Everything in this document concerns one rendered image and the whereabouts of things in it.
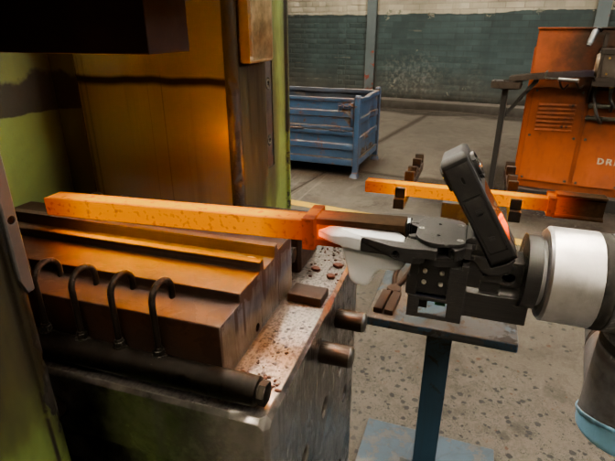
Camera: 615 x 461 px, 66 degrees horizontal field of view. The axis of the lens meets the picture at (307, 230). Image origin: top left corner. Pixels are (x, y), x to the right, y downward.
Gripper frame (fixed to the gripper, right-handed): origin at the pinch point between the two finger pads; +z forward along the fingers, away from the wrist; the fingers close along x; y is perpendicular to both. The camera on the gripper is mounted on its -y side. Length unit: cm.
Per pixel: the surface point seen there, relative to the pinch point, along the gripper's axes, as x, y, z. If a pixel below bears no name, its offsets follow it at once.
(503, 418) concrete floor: 96, 103, -39
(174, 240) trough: 1.7, 5.7, 20.7
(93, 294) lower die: -10.8, 6.9, 22.5
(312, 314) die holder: 2.2, 13.0, 2.7
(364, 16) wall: 796, -43, 160
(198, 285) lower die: -7.6, 5.7, 12.1
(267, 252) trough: 1.7, 5.4, 8.2
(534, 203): 46, 10, -26
